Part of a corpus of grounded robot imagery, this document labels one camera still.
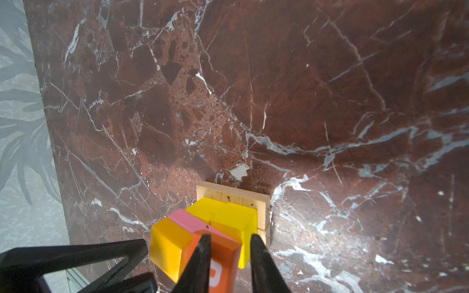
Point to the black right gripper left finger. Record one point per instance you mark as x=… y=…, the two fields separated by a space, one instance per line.
x=196 y=275

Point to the natural wood long block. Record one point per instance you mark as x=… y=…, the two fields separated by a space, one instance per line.
x=265 y=236

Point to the orange yellow small cube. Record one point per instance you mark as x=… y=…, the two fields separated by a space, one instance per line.
x=169 y=248

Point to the pink rectangular block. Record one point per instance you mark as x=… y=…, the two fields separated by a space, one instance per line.
x=193 y=224

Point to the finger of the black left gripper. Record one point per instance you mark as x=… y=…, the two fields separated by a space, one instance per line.
x=144 y=283
x=25 y=266

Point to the small orange red block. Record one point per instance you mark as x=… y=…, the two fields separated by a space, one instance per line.
x=224 y=262

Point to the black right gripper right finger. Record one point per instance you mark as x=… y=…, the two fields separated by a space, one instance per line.
x=266 y=277

